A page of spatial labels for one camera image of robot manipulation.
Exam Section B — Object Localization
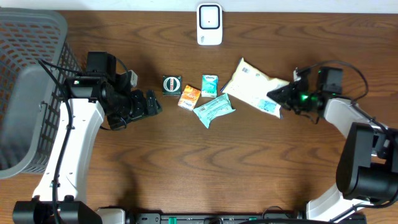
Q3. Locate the green round logo box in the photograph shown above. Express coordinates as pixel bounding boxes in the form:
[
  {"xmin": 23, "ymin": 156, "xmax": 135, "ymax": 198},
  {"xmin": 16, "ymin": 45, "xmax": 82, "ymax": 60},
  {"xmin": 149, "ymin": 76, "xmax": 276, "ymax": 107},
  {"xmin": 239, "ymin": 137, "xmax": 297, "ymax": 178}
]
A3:
[{"xmin": 162, "ymin": 75, "xmax": 182, "ymax": 96}]

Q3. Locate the orange tissue pack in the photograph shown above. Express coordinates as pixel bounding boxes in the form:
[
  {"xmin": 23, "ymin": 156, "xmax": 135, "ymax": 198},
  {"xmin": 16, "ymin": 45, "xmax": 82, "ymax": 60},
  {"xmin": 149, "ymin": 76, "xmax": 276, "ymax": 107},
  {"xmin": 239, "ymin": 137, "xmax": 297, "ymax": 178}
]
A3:
[{"xmin": 178, "ymin": 85, "xmax": 201, "ymax": 111}]

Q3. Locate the yellow snack bag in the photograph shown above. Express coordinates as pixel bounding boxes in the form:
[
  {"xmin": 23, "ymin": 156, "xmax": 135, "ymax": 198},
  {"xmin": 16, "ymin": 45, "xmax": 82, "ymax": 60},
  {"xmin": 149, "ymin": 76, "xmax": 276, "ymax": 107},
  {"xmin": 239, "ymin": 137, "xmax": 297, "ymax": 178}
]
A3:
[{"xmin": 221, "ymin": 58, "xmax": 289, "ymax": 119}]

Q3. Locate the teal tissue pack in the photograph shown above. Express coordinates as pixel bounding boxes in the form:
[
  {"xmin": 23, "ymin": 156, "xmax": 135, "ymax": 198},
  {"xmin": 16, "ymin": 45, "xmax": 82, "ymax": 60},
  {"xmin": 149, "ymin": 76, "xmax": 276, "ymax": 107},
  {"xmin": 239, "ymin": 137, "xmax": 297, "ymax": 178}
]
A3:
[{"xmin": 201, "ymin": 75, "xmax": 218, "ymax": 98}]

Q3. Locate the teal wet wipe packet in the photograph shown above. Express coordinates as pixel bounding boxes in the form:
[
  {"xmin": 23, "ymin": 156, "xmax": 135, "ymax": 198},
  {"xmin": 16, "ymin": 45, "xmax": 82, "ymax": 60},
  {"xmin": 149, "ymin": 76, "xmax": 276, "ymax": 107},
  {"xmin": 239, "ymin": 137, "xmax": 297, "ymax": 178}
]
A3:
[{"xmin": 193, "ymin": 93, "xmax": 235, "ymax": 129}]

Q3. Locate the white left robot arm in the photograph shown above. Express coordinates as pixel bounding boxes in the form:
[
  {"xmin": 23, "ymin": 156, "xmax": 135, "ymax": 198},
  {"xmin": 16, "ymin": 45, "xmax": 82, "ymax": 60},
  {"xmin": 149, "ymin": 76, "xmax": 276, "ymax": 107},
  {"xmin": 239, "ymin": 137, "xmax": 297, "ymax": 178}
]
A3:
[{"xmin": 12, "ymin": 52, "xmax": 162, "ymax": 223}]

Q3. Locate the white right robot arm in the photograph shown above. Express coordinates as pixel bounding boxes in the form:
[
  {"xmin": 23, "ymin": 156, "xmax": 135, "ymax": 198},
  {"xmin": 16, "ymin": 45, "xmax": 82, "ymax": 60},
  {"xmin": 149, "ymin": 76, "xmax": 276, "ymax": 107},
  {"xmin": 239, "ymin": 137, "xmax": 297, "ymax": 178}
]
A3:
[{"xmin": 267, "ymin": 67, "xmax": 397, "ymax": 223}]

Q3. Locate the white barcode scanner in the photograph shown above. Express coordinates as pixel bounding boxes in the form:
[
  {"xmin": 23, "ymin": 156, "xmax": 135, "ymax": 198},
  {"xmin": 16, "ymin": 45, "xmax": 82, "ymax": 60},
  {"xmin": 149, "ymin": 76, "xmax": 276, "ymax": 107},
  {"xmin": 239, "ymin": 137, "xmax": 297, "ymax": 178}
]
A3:
[{"xmin": 197, "ymin": 3, "xmax": 223, "ymax": 45}]

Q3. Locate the grey plastic basket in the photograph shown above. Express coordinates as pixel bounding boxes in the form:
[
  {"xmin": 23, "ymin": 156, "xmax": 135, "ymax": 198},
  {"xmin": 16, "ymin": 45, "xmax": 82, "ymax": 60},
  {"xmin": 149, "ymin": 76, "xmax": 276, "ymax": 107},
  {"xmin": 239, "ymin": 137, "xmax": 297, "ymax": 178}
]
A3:
[{"xmin": 1, "ymin": 7, "xmax": 80, "ymax": 179}]

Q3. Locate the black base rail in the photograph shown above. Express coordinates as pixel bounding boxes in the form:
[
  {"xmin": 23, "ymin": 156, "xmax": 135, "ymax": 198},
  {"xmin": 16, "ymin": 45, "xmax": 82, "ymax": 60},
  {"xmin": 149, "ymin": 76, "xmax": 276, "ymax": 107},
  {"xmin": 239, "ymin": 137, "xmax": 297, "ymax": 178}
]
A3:
[{"xmin": 96, "ymin": 208, "xmax": 368, "ymax": 224}]

